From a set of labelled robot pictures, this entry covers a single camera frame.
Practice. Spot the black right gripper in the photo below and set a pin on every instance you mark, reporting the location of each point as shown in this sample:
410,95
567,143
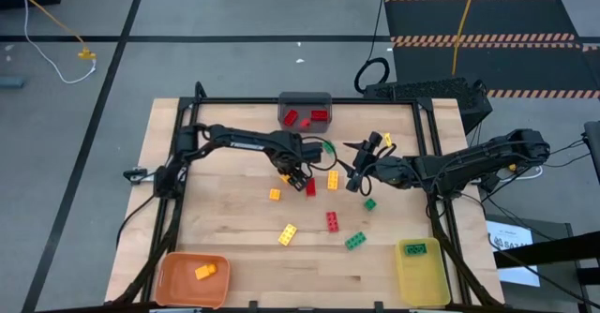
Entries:
394,170

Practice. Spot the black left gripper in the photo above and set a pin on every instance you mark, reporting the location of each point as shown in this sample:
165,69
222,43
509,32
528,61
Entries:
290,165

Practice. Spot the long red toy brick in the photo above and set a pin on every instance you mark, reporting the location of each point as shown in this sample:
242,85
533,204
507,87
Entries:
290,117
311,189
319,114
332,221

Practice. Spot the small green toy brick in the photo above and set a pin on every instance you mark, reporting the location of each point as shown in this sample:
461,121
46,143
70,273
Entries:
328,147
370,204

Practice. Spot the small yellow toy brick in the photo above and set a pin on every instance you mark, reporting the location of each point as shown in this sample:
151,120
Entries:
275,194

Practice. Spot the small red toy brick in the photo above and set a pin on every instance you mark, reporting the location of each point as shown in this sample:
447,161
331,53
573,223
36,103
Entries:
305,123

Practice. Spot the long green toy brick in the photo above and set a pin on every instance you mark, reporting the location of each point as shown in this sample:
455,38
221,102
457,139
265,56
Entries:
355,240
415,249

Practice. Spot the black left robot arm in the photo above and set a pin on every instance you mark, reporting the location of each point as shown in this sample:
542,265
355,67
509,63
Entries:
244,142

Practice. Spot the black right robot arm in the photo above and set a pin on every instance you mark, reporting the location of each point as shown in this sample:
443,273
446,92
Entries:
492,156

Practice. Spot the grey plastic bin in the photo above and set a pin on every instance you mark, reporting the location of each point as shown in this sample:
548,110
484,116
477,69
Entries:
293,102

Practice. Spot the black perforated computer case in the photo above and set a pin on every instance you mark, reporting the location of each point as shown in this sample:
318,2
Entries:
422,89

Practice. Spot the yellow plastic bin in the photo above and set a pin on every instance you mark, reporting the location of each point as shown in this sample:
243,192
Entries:
422,285

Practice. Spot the orange plastic bin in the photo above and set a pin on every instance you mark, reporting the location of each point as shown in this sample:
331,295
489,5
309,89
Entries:
180,285

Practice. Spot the yellow power plug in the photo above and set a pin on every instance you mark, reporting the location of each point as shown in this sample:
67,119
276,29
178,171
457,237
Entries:
512,167

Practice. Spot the white printed paper sign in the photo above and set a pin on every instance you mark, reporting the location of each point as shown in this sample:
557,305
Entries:
508,231

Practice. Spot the black hazard-striped floor mat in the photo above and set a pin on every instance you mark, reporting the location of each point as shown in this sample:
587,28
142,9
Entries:
515,18
515,69

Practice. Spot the dark grey cart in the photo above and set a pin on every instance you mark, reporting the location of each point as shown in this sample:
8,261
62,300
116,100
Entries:
553,228

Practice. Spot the black metal bar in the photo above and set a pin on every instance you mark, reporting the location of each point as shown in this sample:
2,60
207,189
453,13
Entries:
562,251

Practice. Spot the black metal table frame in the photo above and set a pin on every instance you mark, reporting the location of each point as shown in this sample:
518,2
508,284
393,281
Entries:
234,100

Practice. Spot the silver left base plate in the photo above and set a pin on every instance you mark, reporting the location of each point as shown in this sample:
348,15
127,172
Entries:
136,175

